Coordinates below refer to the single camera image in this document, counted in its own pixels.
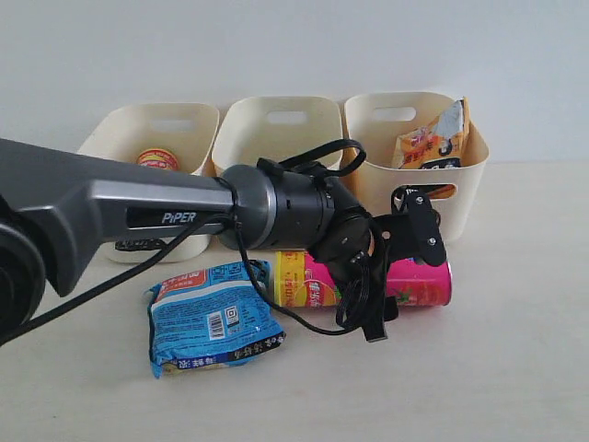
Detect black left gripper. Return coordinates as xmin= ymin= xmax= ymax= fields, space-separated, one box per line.
xmin=308 ymin=214 xmax=387 ymax=343

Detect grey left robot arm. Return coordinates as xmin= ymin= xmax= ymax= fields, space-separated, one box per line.
xmin=1 ymin=139 xmax=398 ymax=342

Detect left cream plastic bin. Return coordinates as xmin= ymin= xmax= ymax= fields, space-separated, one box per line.
xmin=77 ymin=103 xmax=220 ymax=263

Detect right cream plastic bin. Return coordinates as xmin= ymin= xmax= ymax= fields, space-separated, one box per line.
xmin=343 ymin=92 xmax=489 ymax=242

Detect yellow Lays chips can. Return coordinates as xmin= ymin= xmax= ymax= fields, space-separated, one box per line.
xmin=136 ymin=147 xmax=180 ymax=171

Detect blue instant noodle packet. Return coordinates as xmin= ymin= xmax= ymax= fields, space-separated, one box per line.
xmin=147 ymin=262 xmax=285 ymax=378

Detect middle cream plastic bin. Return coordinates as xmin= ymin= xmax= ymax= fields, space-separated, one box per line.
xmin=212 ymin=97 xmax=343 ymax=175

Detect orange black noodle packet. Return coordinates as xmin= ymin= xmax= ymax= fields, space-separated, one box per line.
xmin=391 ymin=98 xmax=470 ymax=169

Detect cream plastic bin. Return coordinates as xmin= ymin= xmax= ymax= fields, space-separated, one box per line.
xmin=77 ymin=103 xmax=220 ymax=263
xmin=212 ymin=97 xmax=343 ymax=175
xmin=343 ymin=92 xmax=489 ymax=242

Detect pink Lays chips can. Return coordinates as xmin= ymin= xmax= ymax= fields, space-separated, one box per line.
xmin=274 ymin=251 xmax=452 ymax=308

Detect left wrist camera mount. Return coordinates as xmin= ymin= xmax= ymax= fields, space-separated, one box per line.
xmin=373 ymin=186 xmax=446 ymax=267

